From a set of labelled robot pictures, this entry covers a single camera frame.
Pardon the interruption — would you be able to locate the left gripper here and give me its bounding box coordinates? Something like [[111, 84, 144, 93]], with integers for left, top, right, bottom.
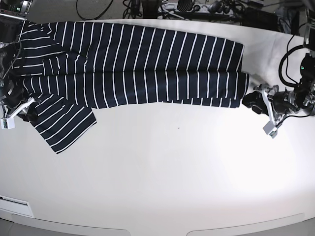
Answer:
[[242, 84, 299, 128]]

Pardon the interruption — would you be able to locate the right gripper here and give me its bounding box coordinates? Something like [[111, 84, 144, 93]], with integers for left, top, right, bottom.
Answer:
[[0, 83, 38, 122]]

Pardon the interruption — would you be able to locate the navy white striped T-shirt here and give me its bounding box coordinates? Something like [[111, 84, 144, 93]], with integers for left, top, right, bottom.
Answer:
[[13, 22, 249, 153]]

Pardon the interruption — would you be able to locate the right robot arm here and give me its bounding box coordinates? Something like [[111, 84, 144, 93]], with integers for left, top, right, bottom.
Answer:
[[0, 0, 37, 129]]

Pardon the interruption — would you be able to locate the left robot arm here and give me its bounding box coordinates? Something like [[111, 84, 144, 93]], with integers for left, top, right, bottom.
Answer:
[[242, 0, 315, 133]]

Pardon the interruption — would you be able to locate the black box on right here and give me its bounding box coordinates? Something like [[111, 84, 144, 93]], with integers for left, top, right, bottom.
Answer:
[[242, 7, 300, 35]]

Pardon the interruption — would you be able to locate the white power strip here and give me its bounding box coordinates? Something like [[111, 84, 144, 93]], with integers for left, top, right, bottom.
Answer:
[[165, 1, 230, 14]]

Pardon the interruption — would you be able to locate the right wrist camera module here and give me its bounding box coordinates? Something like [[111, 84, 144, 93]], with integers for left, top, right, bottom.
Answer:
[[0, 118, 15, 130]]

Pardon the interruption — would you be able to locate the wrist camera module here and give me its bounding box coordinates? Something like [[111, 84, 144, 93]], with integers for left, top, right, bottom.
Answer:
[[263, 121, 278, 139], [0, 118, 15, 130]]

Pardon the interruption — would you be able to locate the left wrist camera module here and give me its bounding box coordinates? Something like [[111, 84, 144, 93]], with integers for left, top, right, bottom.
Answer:
[[263, 121, 278, 139]]

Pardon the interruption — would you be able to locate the black cable loop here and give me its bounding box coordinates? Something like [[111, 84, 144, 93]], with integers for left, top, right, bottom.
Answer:
[[75, 0, 114, 21]]

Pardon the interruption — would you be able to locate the black post behind table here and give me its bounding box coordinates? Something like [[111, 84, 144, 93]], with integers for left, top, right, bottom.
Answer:
[[141, 0, 160, 19]]

